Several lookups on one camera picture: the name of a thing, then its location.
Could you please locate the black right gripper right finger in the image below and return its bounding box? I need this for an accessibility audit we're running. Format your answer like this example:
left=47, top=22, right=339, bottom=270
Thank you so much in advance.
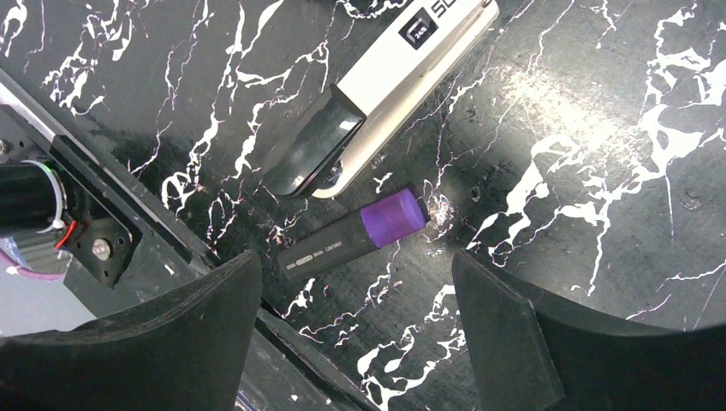
left=451, top=251, right=725, bottom=410

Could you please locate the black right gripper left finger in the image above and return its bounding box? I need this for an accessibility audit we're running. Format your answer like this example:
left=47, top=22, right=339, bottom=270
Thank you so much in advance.
left=1, top=251, right=262, bottom=410

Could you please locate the purple black marker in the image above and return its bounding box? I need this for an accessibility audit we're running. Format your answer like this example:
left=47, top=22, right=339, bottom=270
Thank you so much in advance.
left=277, top=188, right=428, bottom=280

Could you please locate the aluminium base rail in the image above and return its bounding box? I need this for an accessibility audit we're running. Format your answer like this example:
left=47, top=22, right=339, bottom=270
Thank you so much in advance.
left=1, top=74, right=372, bottom=410

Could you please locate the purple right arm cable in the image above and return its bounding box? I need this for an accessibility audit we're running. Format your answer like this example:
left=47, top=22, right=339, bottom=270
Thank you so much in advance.
left=0, top=249, right=66, bottom=283

